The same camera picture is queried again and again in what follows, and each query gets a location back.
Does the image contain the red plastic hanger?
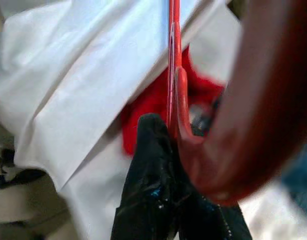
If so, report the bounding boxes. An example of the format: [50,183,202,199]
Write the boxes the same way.
[167,0,307,207]

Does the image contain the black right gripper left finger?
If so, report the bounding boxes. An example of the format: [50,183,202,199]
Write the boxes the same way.
[113,112,192,240]

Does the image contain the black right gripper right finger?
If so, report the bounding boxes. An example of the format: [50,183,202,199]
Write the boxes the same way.
[178,192,253,240]

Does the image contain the red cloth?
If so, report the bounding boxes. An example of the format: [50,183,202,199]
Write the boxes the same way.
[120,47,227,156]

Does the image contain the white garment thin dark lines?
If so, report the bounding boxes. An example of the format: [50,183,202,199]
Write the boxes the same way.
[0,0,244,240]

